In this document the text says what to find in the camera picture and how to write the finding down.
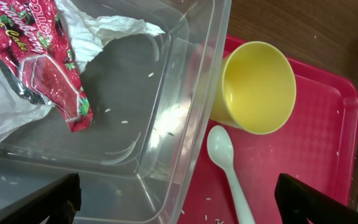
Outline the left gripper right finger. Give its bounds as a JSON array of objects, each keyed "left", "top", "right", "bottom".
[{"left": 275, "top": 173, "right": 358, "bottom": 224}]

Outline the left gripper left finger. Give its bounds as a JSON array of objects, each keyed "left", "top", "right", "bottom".
[{"left": 0, "top": 173, "right": 81, "bottom": 224}]

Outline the white napkin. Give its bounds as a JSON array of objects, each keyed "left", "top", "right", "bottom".
[{"left": 0, "top": 1, "right": 163, "bottom": 142}]

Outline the yellow plastic cup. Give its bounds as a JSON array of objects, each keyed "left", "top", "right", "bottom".
[{"left": 210, "top": 41, "right": 296, "bottom": 135}]

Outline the red snack wrapper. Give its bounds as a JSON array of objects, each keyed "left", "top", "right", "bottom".
[{"left": 0, "top": 0, "right": 93, "bottom": 132}]

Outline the red serving tray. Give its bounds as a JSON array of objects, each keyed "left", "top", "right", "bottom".
[{"left": 177, "top": 57, "right": 358, "bottom": 224}]

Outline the white plastic spoon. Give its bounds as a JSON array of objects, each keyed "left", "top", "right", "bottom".
[{"left": 207, "top": 125, "right": 255, "bottom": 224}]

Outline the clear plastic bin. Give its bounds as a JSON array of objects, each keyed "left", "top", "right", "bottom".
[{"left": 0, "top": 0, "right": 231, "bottom": 223}]

